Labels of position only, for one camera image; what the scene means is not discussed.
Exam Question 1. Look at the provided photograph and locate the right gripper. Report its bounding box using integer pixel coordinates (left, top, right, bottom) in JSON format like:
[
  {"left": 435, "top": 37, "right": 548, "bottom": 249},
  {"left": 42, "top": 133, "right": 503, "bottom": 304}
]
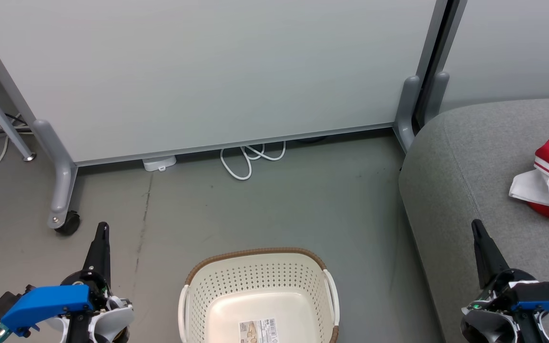
[{"left": 465, "top": 219, "right": 538, "bottom": 315}]

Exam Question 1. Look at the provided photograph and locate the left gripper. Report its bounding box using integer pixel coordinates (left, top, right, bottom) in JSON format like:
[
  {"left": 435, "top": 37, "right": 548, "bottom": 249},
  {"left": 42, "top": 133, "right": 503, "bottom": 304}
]
[{"left": 61, "top": 222, "right": 113, "bottom": 343}]

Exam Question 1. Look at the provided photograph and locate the cream perforated laundry basket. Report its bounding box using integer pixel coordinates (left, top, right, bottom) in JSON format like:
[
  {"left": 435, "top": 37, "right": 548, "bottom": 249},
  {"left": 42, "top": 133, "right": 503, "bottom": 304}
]
[{"left": 178, "top": 247, "right": 341, "bottom": 343}]

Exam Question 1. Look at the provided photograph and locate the black caster wheel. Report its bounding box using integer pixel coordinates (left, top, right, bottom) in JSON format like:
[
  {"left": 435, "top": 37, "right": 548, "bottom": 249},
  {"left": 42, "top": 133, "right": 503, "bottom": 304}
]
[{"left": 55, "top": 211, "right": 81, "bottom": 236}]

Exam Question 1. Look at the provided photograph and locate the grey partition foot with caster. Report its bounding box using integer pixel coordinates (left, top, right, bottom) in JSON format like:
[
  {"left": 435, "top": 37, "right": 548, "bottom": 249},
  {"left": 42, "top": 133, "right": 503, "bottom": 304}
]
[{"left": 32, "top": 119, "right": 79, "bottom": 229}]

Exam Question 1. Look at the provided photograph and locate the grey fabric sofa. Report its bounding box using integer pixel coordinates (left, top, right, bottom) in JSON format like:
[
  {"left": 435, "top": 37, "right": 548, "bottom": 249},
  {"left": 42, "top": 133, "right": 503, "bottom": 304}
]
[{"left": 398, "top": 98, "right": 549, "bottom": 343}]

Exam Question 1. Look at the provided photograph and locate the white power adapter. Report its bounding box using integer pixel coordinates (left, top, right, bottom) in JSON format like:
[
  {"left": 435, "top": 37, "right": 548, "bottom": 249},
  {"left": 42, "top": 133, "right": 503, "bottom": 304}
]
[{"left": 142, "top": 155, "right": 177, "bottom": 172}]

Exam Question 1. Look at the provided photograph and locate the paper label sticker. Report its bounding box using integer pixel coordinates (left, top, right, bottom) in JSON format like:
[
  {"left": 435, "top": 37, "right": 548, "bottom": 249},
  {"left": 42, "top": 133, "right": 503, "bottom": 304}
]
[{"left": 239, "top": 318, "right": 279, "bottom": 343}]

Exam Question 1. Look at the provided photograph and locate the wide white partition panel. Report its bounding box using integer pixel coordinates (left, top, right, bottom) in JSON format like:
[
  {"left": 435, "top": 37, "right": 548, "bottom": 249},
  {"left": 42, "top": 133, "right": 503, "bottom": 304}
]
[{"left": 0, "top": 0, "right": 449, "bottom": 167}]

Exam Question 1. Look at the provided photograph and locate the white partition panel behind sofa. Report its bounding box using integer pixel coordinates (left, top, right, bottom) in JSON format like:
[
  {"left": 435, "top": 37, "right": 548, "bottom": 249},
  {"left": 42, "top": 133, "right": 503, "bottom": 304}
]
[{"left": 439, "top": 0, "right": 549, "bottom": 115}]

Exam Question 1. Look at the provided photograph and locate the looped white cable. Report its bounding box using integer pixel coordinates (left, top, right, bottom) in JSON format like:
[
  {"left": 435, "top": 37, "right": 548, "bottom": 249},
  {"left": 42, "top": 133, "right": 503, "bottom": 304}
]
[{"left": 220, "top": 141, "right": 287, "bottom": 181}]

